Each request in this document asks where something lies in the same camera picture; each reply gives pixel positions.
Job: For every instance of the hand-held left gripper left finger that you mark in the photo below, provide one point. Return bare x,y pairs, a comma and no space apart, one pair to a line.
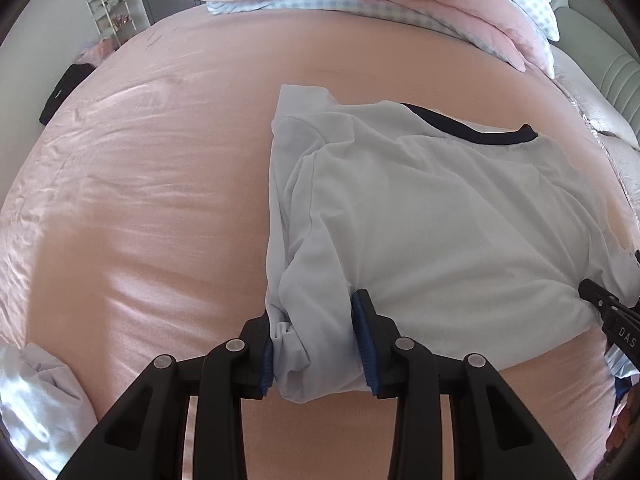
267,370

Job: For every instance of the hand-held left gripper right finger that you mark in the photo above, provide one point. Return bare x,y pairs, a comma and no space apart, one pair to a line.
362,350

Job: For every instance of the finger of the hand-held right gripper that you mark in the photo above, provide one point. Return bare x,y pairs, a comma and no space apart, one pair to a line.
622,330

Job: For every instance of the white navy-trimmed t-shirt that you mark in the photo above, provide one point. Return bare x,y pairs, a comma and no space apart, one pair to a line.
425,235

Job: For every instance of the cartoon printed pajamas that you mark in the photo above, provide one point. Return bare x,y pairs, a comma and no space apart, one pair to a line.
625,410

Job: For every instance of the pink pillow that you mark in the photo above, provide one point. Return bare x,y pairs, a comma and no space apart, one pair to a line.
625,170
590,100

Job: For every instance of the pink bed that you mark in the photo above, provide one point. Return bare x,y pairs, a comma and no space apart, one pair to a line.
150,185

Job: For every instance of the folded white garment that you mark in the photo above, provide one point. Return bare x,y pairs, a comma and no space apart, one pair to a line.
40,400

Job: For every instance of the grey padded headboard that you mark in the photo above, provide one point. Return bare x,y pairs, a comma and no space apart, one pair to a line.
600,20

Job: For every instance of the black bag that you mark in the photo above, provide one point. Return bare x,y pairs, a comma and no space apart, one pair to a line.
65,92

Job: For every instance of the pink cloth pile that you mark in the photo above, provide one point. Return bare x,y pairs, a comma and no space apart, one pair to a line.
100,50

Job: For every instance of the white shelf rack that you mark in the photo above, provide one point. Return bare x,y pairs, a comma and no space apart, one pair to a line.
110,12

